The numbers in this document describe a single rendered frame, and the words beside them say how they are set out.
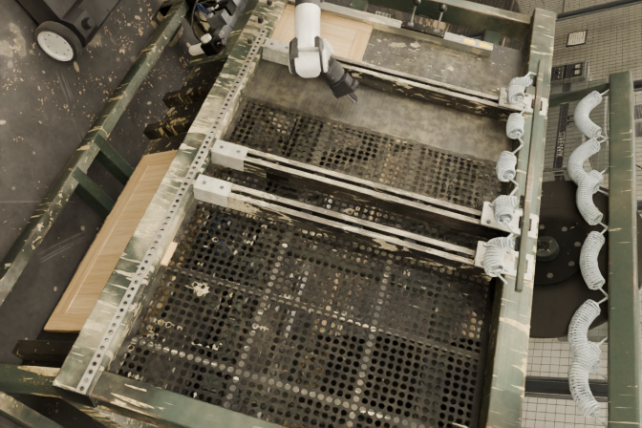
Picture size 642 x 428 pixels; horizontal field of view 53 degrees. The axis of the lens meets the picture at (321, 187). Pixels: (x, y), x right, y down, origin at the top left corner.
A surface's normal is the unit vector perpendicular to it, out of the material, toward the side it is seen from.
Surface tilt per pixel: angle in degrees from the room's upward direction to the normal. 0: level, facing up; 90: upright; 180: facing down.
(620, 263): 90
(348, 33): 57
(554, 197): 90
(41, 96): 0
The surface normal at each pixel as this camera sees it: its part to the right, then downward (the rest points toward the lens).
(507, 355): 0.08, -0.59
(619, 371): -0.44, -0.64
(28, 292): 0.85, -0.10
